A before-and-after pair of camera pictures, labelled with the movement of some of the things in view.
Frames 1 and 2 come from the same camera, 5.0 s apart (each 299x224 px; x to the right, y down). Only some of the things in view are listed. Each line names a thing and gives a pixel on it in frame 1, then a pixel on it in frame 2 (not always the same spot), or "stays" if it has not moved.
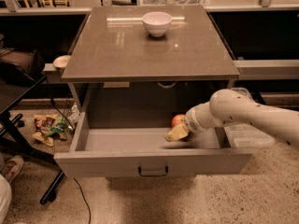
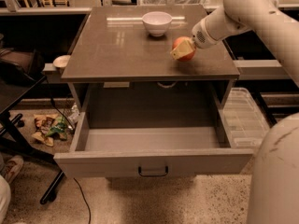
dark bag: (20, 66) stays
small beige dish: (61, 61) stays
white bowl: (157, 22) stays
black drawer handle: (153, 175) stays
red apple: (177, 119) to (178, 41)
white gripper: (192, 121) to (200, 37)
